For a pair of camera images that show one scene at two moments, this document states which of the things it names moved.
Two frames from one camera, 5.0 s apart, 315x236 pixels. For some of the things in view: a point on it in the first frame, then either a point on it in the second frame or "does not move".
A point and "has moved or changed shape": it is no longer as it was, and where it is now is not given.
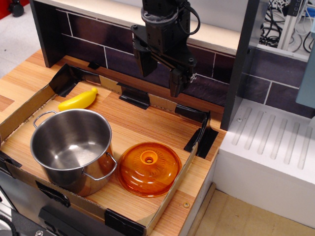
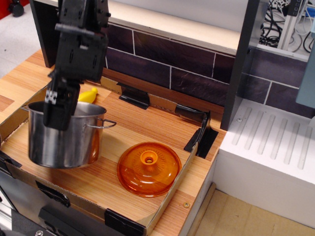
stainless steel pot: [72, 146] has moved or changed shape
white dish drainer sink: [271, 160] does not move
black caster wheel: [16, 9] does not move
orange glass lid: [149, 169] does not move
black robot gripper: [166, 34] to [83, 26]
